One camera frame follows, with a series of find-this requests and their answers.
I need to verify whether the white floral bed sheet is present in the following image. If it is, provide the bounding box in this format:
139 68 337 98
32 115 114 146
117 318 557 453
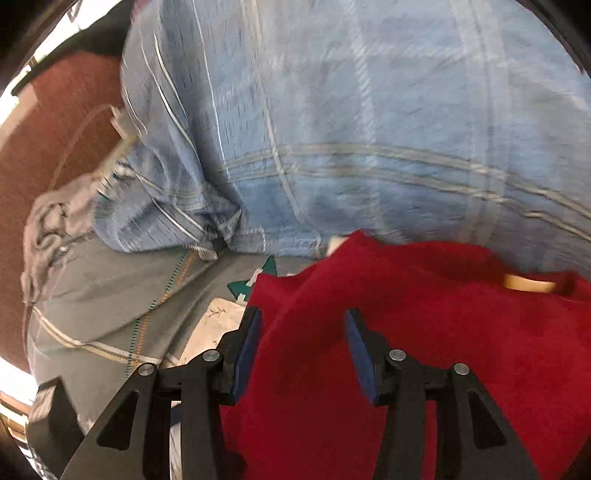
179 298 245 364

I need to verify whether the grey striped blanket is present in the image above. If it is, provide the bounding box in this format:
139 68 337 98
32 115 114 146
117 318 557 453
20 172 302 434

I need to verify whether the black object at edge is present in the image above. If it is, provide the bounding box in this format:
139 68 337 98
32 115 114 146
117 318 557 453
26 378 84 479

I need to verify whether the red small sweater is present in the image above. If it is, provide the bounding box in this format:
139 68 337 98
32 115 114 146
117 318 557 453
222 233 590 479

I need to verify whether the blue plaid quilt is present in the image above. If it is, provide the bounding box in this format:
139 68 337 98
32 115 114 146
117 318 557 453
95 1 590 275

